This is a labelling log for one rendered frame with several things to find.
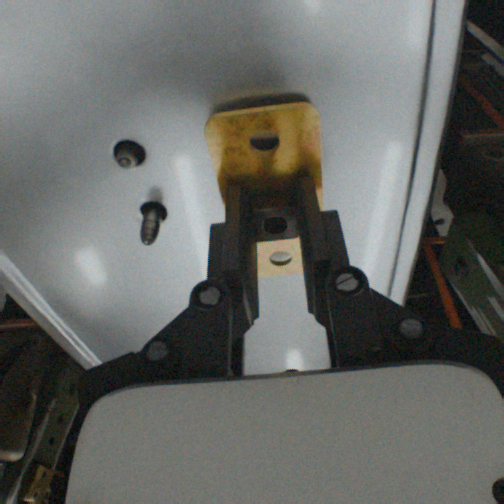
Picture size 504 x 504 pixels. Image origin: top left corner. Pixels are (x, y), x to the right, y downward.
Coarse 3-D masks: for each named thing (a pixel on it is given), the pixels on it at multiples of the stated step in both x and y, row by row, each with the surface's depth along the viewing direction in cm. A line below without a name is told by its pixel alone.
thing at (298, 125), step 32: (224, 128) 12; (256, 128) 12; (288, 128) 13; (320, 128) 13; (224, 160) 13; (256, 160) 13; (288, 160) 13; (320, 160) 13; (224, 192) 15; (256, 192) 15; (288, 192) 14; (320, 192) 15; (256, 224) 15; (288, 224) 15
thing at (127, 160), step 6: (126, 144) 14; (132, 144) 14; (138, 144) 14; (120, 150) 14; (126, 150) 14; (132, 150) 14; (138, 150) 14; (120, 156) 14; (126, 156) 13; (132, 156) 14; (138, 156) 14; (120, 162) 14; (126, 162) 14; (132, 162) 14; (126, 168) 14
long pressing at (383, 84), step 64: (0, 0) 10; (64, 0) 10; (128, 0) 10; (192, 0) 10; (256, 0) 10; (320, 0) 10; (384, 0) 10; (448, 0) 10; (0, 64) 11; (64, 64) 11; (128, 64) 11; (192, 64) 12; (256, 64) 12; (320, 64) 12; (384, 64) 12; (448, 64) 12; (0, 128) 13; (64, 128) 13; (128, 128) 13; (192, 128) 13; (384, 128) 13; (0, 192) 15; (64, 192) 15; (128, 192) 15; (192, 192) 15; (384, 192) 16; (0, 256) 18; (64, 256) 18; (128, 256) 18; (192, 256) 18; (384, 256) 18; (64, 320) 23; (128, 320) 23; (256, 320) 23
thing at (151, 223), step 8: (152, 208) 16; (160, 208) 16; (144, 216) 16; (152, 216) 16; (160, 216) 16; (144, 224) 15; (152, 224) 15; (160, 224) 16; (144, 232) 15; (152, 232) 15; (144, 240) 15; (152, 240) 15
